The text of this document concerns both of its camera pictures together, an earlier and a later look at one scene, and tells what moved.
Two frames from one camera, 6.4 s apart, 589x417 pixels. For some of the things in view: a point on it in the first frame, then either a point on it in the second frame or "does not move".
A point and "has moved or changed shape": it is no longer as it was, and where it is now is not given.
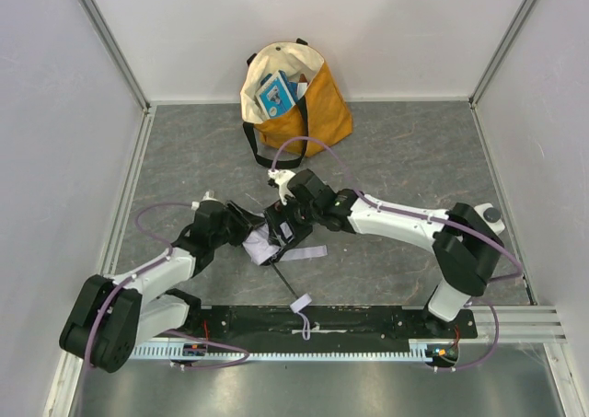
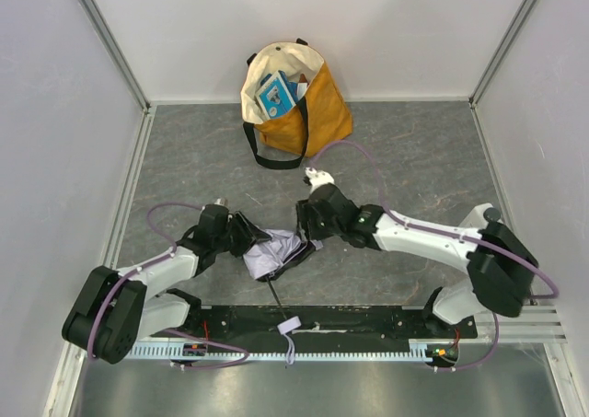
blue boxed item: x=276 y=94 does not move
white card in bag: x=301 y=89 does not move
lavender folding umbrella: x=262 y=249 has moved or changed shape
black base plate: x=328 y=322 does not move
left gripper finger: x=252 y=219 → x=259 y=235
